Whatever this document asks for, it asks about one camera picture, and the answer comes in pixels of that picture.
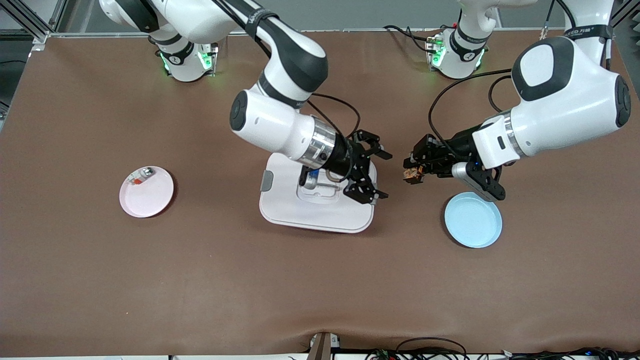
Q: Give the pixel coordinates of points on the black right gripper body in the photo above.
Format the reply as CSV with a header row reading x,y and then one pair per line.
x,y
346,156

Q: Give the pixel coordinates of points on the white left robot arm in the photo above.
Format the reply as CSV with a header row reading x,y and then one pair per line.
x,y
565,110

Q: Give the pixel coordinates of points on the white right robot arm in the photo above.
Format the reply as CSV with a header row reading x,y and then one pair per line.
x,y
270,125

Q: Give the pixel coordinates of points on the orange and black switch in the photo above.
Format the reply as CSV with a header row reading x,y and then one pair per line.
x,y
413,175

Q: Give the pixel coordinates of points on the light blue round plate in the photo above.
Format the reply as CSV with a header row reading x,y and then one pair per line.
x,y
473,225

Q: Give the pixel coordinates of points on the red and silver switch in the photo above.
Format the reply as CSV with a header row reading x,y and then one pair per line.
x,y
140,177

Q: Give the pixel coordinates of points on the aluminium frame strut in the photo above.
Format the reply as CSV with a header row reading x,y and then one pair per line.
x,y
39,36

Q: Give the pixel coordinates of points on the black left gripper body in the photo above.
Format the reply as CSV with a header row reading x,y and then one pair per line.
x,y
452,148

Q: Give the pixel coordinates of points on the white lidded storage box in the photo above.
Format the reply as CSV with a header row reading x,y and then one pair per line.
x,y
300,215

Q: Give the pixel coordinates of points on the aluminium table edge rail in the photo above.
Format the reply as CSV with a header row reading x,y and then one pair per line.
x,y
350,31

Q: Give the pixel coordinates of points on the pink round plate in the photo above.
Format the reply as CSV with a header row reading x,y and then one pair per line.
x,y
150,200

